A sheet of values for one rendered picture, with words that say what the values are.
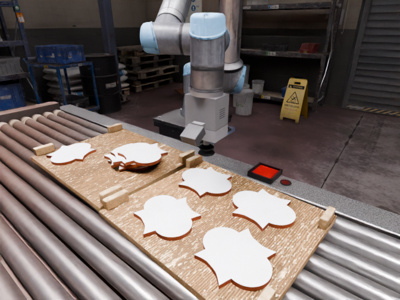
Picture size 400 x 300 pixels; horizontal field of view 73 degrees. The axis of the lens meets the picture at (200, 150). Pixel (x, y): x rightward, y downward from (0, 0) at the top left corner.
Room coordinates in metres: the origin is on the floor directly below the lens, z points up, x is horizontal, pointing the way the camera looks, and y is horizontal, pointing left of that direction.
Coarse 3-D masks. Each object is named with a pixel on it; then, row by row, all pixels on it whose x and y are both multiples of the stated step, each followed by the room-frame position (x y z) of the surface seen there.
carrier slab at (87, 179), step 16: (96, 144) 0.88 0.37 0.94; (112, 144) 0.88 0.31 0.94; (160, 144) 0.88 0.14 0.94; (32, 160) 0.77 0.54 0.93; (48, 160) 0.75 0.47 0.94; (96, 160) 0.75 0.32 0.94; (176, 160) 0.75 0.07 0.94; (64, 176) 0.65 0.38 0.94; (80, 176) 0.65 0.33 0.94; (96, 176) 0.65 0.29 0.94; (112, 176) 0.65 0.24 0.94; (128, 176) 0.65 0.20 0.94; (144, 176) 0.65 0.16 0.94; (160, 176) 0.66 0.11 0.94; (80, 192) 0.57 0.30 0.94; (96, 192) 0.57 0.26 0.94; (128, 192) 0.58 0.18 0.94; (96, 208) 0.52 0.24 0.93
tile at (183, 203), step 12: (156, 204) 0.51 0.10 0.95; (168, 204) 0.51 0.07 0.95; (180, 204) 0.51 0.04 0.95; (144, 216) 0.47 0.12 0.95; (156, 216) 0.47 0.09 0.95; (168, 216) 0.47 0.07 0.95; (180, 216) 0.47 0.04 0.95; (192, 216) 0.47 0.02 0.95; (156, 228) 0.43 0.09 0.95; (168, 228) 0.43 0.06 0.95; (180, 228) 0.43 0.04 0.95
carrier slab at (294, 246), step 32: (160, 192) 0.57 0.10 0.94; (192, 192) 0.57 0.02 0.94; (128, 224) 0.45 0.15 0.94; (192, 224) 0.45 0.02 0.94; (224, 224) 0.45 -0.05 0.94; (160, 256) 0.37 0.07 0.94; (192, 256) 0.37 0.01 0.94; (288, 256) 0.37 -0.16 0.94; (192, 288) 0.30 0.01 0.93; (224, 288) 0.30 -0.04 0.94; (288, 288) 0.31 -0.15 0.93
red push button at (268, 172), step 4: (256, 168) 0.71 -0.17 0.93; (260, 168) 0.71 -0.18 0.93; (264, 168) 0.71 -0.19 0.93; (268, 168) 0.71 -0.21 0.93; (272, 168) 0.71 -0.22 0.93; (256, 172) 0.69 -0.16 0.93; (260, 172) 0.69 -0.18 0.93; (264, 172) 0.69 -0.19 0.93; (268, 172) 0.69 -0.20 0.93; (272, 172) 0.69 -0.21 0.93; (276, 172) 0.69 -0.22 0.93; (268, 176) 0.67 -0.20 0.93; (272, 176) 0.67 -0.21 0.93
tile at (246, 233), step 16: (208, 240) 0.40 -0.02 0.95; (224, 240) 0.40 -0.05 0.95; (240, 240) 0.40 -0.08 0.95; (256, 240) 0.40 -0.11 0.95; (208, 256) 0.36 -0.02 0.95; (224, 256) 0.36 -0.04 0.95; (240, 256) 0.36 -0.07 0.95; (256, 256) 0.36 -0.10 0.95; (272, 256) 0.36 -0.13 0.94; (224, 272) 0.32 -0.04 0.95; (240, 272) 0.32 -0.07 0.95; (256, 272) 0.32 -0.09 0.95; (240, 288) 0.30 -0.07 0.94; (256, 288) 0.30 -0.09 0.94
